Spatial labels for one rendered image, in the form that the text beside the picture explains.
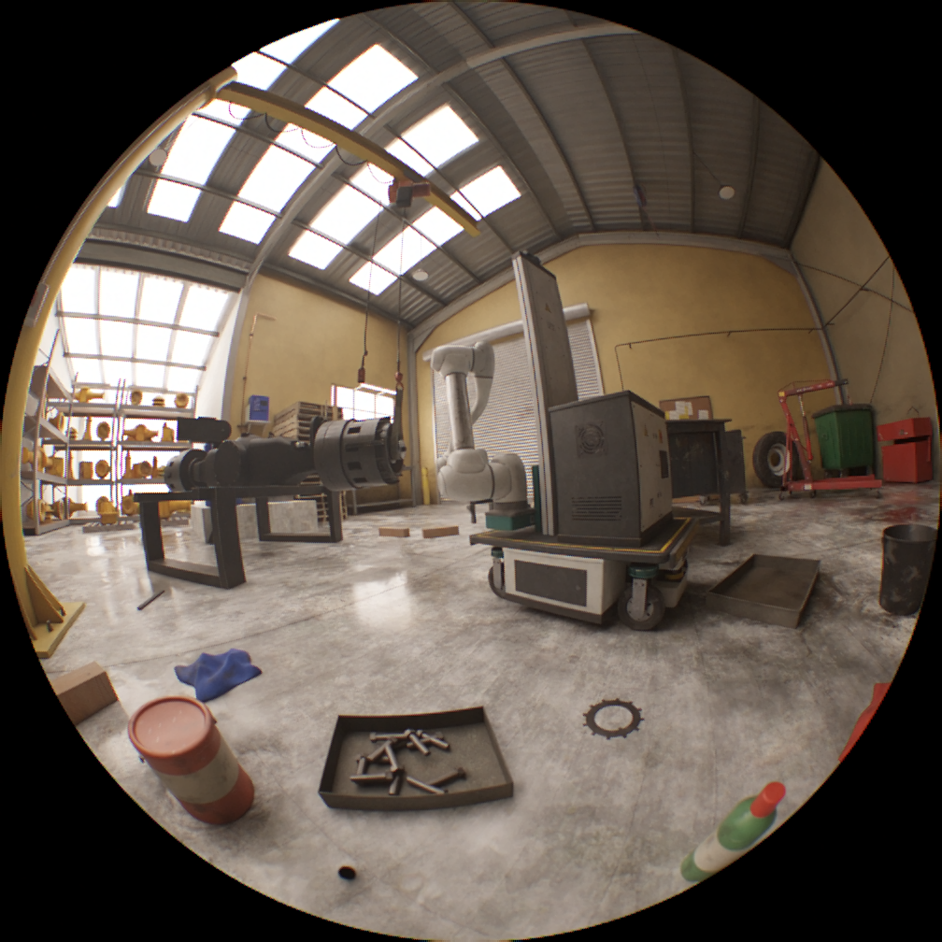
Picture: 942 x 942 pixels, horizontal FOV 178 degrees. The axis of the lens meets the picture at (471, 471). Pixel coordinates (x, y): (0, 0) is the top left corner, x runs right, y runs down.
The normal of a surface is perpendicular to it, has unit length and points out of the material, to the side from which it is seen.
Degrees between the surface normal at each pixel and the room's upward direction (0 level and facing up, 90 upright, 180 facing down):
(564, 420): 90
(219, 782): 90
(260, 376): 90
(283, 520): 90
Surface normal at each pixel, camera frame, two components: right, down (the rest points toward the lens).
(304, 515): 0.84, -0.07
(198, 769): 0.94, -0.07
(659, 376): -0.53, 0.00
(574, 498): -0.76, 0.03
